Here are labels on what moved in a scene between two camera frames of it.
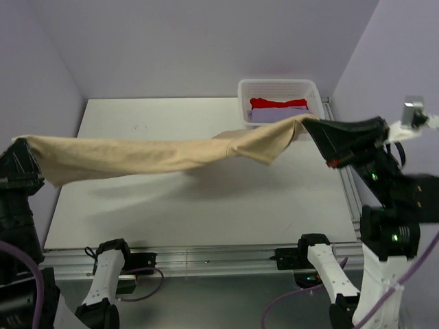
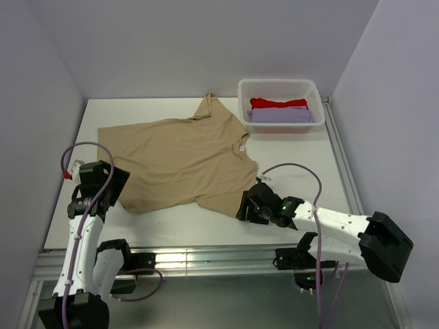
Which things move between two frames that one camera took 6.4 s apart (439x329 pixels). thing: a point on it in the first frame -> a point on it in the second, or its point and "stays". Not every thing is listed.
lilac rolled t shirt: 276,114 stays
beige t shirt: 58,158 -> 178,162
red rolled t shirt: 258,103 stays
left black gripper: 20,166 -> 119,179
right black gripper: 339,139 -> 242,212
